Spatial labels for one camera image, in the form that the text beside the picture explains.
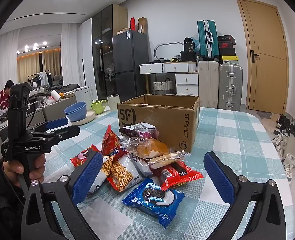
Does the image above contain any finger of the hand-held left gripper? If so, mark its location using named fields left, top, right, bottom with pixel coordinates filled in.
left=37, top=125, right=80, bottom=153
left=34, top=117, right=69, bottom=133

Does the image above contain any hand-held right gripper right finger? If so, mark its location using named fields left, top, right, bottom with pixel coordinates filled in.
left=204, top=152, right=287, bottom=240

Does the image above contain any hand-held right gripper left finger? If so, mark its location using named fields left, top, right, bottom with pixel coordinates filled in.
left=21, top=152, right=103, bottom=240

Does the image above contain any red chip bag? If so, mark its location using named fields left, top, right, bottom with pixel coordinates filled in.
left=101, top=124, right=128, bottom=163

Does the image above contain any clear bread packet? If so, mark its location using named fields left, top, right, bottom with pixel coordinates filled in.
left=120, top=136, right=172, bottom=159

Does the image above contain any brown cardboard box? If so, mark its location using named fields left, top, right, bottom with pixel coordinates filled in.
left=117, top=94, right=200, bottom=153

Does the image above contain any person's left forearm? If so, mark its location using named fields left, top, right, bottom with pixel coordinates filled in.
left=0, top=161, right=28, bottom=240

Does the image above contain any person's left hand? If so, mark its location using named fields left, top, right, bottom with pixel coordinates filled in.
left=3, top=153, right=46, bottom=188

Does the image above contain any small red snack packet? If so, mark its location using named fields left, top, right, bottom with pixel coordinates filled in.
left=70, top=144, right=100, bottom=168

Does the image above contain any noodle snack packet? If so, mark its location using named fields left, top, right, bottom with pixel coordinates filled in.
left=89, top=155, right=115, bottom=196
left=107, top=154, right=144, bottom=192

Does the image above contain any pile of dark clothes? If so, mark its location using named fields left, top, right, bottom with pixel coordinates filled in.
left=30, top=83, right=79, bottom=99

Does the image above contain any white kettle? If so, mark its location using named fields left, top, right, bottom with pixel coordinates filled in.
left=74, top=85, right=97, bottom=105

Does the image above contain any red chocolate cookie packet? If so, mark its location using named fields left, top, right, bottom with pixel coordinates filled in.
left=151, top=160, right=203, bottom=192

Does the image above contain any green mug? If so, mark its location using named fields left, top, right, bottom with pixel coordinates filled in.
left=90, top=99, right=107, bottom=115

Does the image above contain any clothes rack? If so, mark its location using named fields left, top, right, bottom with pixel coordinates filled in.
left=29, top=71, right=51, bottom=88

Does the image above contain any checked tablecloth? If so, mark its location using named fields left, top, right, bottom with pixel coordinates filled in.
left=35, top=104, right=288, bottom=240

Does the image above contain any white tumbler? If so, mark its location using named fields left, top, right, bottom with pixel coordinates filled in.
left=107, top=94, right=120, bottom=112

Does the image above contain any white blue snack packet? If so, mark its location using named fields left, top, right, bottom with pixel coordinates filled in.
left=130, top=154, right=153, bottom=178

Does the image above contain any clear cracker sandwich packet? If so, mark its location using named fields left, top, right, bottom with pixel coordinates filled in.
left=147, top=150, right=192, bottom=169

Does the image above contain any white sheer curtain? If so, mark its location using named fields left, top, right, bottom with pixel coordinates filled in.
left=0, top=29, right=20, bottom=98
left=61, top=23, right=81, bottom=85

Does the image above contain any beige curtain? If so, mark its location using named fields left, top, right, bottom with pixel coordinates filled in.
left=17, top=51, right=61, bottom=80

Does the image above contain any blue cookie packet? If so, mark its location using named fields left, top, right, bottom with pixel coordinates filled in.
left=122, top=177, right=185, bottom=228

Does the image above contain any purple snack packet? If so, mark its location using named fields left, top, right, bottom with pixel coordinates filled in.
left=119, top=122, right=159, bottom=139

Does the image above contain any white wardrobe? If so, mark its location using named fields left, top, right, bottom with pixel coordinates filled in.
left=77, top=19, right=93, bottom=98

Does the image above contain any brown doormat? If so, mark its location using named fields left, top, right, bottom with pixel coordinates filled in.
left=258, top=111, right=282, bottom=133

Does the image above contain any pile of shoes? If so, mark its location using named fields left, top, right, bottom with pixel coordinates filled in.
left=273, top=115, right=295, bottom=183

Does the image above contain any dark glass cabinet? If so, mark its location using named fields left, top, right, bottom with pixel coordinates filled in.
left=91, top=4, right=128, bottom=100

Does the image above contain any silver suitcase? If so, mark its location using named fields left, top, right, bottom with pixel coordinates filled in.
left=218, top=64, right=243, bottom=112

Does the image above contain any beige suitcase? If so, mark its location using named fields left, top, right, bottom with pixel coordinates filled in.
left=198, top=60, right=219, bottom=108

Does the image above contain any dark grey fridge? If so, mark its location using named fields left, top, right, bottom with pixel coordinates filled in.
left=112, top=30, right=150, bottom=103

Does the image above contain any white drawer vanity desk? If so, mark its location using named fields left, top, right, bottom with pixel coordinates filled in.
left=139, top=61, right=199, bottom=95

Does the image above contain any woven basket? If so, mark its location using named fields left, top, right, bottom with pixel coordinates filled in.
left=153, top=78, right=174, bottom=95

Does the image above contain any yellow black box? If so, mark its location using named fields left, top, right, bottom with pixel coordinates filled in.
left=220, top=56, right=239, bottom=65

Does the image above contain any black hat box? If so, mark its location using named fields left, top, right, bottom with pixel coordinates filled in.
left=180, top=51, right=197, bottom=62

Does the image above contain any small open cardboard carton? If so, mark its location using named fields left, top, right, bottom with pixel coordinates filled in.
left=137, top=17, right=148, bottom=34

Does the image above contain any wooden door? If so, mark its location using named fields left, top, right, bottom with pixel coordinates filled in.
left=236, top=0, right=289, bottom=115

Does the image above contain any blue plastic bag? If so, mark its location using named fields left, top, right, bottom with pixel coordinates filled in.
left=191, top=36, right=200, bottom=55

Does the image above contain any teal suitcase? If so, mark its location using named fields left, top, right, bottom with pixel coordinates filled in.
left=197, top=20, right=219, bottom=60

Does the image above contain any black cable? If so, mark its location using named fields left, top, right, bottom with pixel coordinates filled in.
left=27, top=104, right=37, bottom=128

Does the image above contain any oval mirror frame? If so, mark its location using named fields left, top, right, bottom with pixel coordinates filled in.
left=154, top=42, right=185, bottom=60

